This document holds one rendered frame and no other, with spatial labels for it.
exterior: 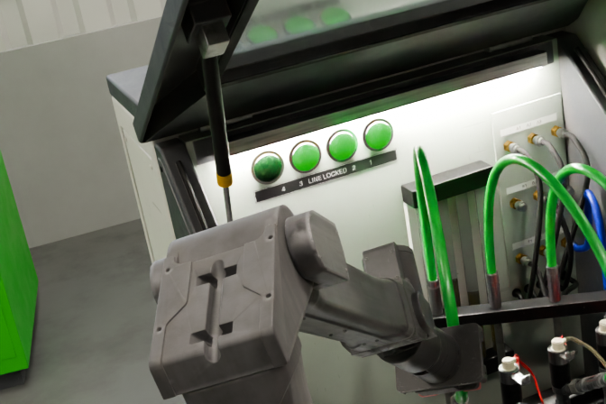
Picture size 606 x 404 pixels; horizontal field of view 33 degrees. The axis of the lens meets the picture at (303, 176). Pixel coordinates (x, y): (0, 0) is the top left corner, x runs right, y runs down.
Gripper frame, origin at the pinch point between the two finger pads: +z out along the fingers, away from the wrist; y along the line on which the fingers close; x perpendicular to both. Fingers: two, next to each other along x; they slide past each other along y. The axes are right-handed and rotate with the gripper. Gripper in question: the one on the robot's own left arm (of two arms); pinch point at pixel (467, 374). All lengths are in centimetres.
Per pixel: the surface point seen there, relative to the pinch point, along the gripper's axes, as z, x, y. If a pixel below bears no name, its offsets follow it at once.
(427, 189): -7.4, -21.0, 0.3
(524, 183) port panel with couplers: 37, -39, 1
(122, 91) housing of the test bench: -7, -49, 49
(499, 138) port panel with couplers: 28, -44, 2
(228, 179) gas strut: -20.5, -22.0, 20.3
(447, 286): -8.1, -8.3, -1.5
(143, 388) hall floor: 175, -57, 188
